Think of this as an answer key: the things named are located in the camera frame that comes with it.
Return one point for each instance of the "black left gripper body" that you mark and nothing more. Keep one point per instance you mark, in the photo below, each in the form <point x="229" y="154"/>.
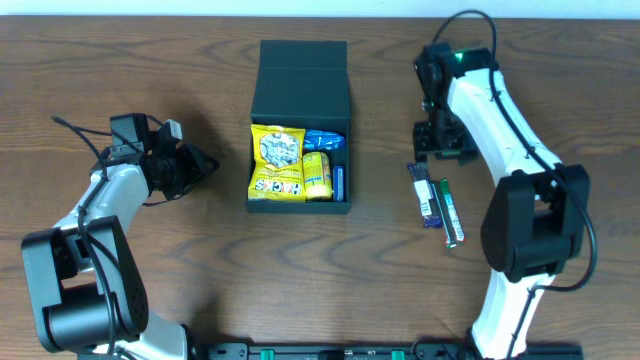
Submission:
<point x="185" y="167"/>

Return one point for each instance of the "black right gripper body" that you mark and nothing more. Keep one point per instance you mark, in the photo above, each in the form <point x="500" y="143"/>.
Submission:
<point x="441" y="145"/>

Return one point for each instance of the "dark blue gum stick pack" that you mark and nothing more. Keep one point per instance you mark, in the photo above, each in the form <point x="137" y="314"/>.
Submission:
<point x="425" y="193"/>

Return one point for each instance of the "yellow Hacks candy bag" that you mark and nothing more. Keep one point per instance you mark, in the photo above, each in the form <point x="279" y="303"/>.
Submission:
<point x="278" y="172"/>

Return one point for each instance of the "green gum stick pack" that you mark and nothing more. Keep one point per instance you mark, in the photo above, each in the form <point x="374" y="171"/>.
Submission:
<point x="453" y="229"/>

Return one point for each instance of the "yellow gum container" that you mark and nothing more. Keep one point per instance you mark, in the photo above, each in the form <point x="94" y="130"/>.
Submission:
<point x="317" y="176"/>

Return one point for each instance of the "blue snack bar wrapper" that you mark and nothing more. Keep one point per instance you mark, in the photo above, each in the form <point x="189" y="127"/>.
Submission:
<point x="318" y="140"/>

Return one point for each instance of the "blue Eclipse gum pack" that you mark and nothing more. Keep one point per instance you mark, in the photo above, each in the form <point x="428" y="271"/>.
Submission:
<point x="338" y="184"/>

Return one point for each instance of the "black gift box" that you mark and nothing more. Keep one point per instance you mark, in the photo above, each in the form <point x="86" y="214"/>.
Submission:
<point x="305" y="84"/>

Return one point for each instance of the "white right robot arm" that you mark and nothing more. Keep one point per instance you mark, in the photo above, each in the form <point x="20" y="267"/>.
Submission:
<point x="532" y="226"/>

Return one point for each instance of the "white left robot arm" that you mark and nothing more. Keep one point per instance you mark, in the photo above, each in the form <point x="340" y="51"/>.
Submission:
<point x="86" y="291"/>

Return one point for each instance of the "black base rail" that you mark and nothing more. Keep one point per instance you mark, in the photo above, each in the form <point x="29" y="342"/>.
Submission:
<point x="424" y="351"/>

